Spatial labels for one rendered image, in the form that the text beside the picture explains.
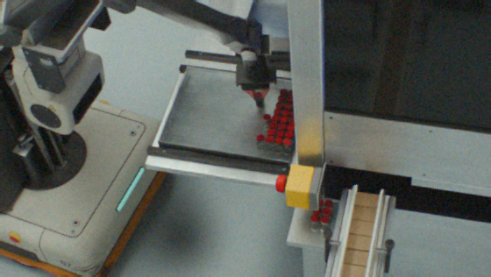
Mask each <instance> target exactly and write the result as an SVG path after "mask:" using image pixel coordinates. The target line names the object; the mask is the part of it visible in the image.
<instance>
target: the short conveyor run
mask: <svg viewBox="0 0 491 277"><path fill-rule="evenodd" d="M384 195H385V189H382V188H381V191H380V194H379V195H374V194H368V193H362V192H358V185H353V186H352V190H350V189H349V190H348V189H344V188H343V190H342V195H341V199H340V203H339V206H338V214H337V218H336V223H335V227H334V234H333V232H332V230H331V229H325V230H324V231H323V237H324V238H325V241H324V251H325V262H326V263H327V267H326V271H325V275H324V277H384V272H385V273H388V272H389V268H390V260H391V254H392V249H394V248H395V241H394V240H392V239H390V236H391V231H392V226H393V221H394V217H395V202H396V197H394V196H390V197H389V195H386V196H384ZM332 236H333V239H332V240H331V238H332Z"/></svg>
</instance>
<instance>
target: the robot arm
mask: <svg viewBox="0 0 491 277"><path fill-rule="evenodd" d="M64 1H67V0H0V46H3V47H11V46H20V45H21V41H22V35H23V31H24V30H25V29H27V28H28V27H29V26H30V25H31V24H32V23H33V22H34V21H35V20H37V19H38V18H40V17H42V16H43V15H44V14H46V13H47V12H49V11H50V10H52V9H53V8H55V7H56V6H58V5H59V4H62V3H63V2H64ZM102 4H103V5H104V6H105V7H107V8H110V9H112V10H114V11H117V12H120V13H122V14H125V15H126V14H129V13H132V12H134V11H135V10H136V6H138V7H141V8H144V9H146V10H149V11H151V12H153V13H155V14H158V15H160V16H162V17H164V18H170V19H172V20H174V21H175V22H177V23H180V24H182V25H186V26H187V27H190V28H192V29H194V30H196V31H198V32H201V33H203V34H206V35H208V36H210V37H212V38H213V39H215V40H217V41H219V42H220V43H221V44H222V45H223V46H227V47H229V50H231V51H233V52H235V53H239V54H241V58H242V61H243V64H238V65H237V66H236V86H237V87H238V86H241V89H242V90H244V91H245V92H246V93H247V94H248V95H249V96H251V97H252V98H253V100H254V101H256V97H255V93H256V92H255V89H262V98H263V100H265V94H266V93H267V92H268V90H269V84H270V83H274V85H276V84H277V78H276V63H290V51H289V39H286V38H272V37H273V36H272V34H262V29H263V25H262V23H260V22H258V20H257V18H241V17H234V16H230V15H227V14H224V13H222V12H220V11H218V10H215V9H213V8H211V7H209V6H208V5H205V4H202V3H200V2H198V1H196V0H103V2H102ZM265 55H266V57H267V59H268V62H269V63H266V57H265Z"/></svg>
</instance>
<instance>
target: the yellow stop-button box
mask: <svg viewBox="0 0 491 277"><path fill-rule="evenodd" d="M322 172H323V169H322V168H321V167H315V168H314V167H308V166H302V165H296V164H292V165H291V167H290V170H289V174H288V182H287V186H286V188H285V189H286V197H287V205H288V206H292V207H297V208H303V209H311V210H317V191H318V187H319V183H320V181H321V176H322Z"/></svg>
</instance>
